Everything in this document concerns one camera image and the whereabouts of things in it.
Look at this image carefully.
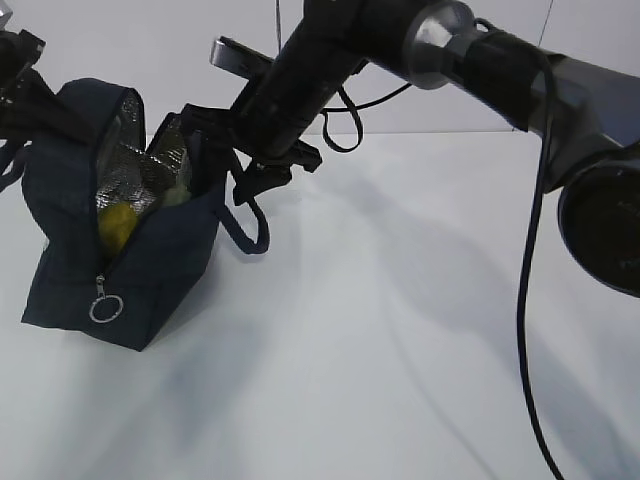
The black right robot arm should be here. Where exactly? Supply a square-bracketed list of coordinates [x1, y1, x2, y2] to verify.
[183, 1, 639, 296]

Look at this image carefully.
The green lidded glass container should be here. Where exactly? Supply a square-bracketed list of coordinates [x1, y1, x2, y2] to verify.
[161, 151, 192, 208]

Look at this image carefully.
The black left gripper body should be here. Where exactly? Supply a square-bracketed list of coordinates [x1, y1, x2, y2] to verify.
[1, 30, 95, 145]

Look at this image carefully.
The dark blue lunch bag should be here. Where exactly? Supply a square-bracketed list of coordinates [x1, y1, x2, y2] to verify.
[1, 78, 270, 351]

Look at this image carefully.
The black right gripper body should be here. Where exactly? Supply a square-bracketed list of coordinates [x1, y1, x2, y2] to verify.
[180, 74, 321, 173]

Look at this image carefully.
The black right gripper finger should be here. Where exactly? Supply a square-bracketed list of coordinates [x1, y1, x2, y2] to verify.
[233, 162, 292, 205]
[185, 129, 208, 165]

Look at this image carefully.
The yellow lemon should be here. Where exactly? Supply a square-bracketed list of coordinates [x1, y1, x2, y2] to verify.
[98, 202, 138, 258]

